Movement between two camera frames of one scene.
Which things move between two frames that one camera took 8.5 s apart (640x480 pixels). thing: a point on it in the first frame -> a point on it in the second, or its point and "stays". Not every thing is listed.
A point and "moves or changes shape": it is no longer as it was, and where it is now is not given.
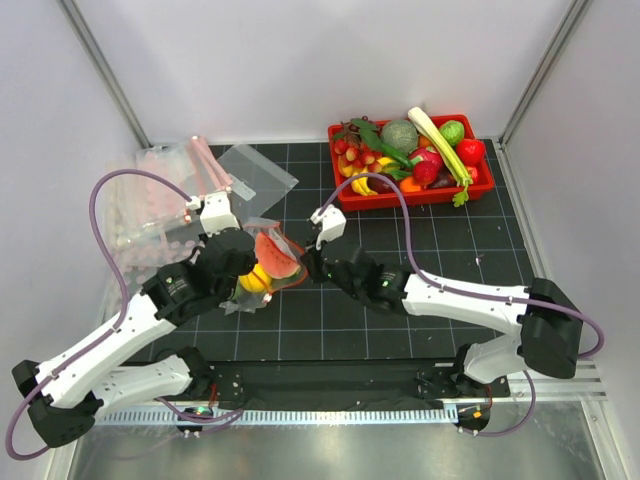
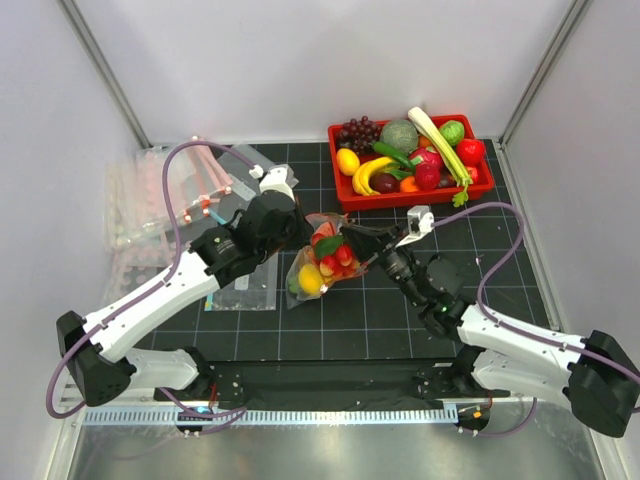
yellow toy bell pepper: (256, 281) -> (310, 279)
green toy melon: (400, 136) stays
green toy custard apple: (452, 130) stays
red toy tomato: (471, 151) stays
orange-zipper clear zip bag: (280, 266) moves or changes shape
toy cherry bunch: (354, 148) moves or changes shape
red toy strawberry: (473, 173) stays
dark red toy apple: (380, 185) stays
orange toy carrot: (406, 185) stays
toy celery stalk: (446, 151) stays
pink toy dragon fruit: (426, 162) stays
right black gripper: (311, 260) -> (368, 242)
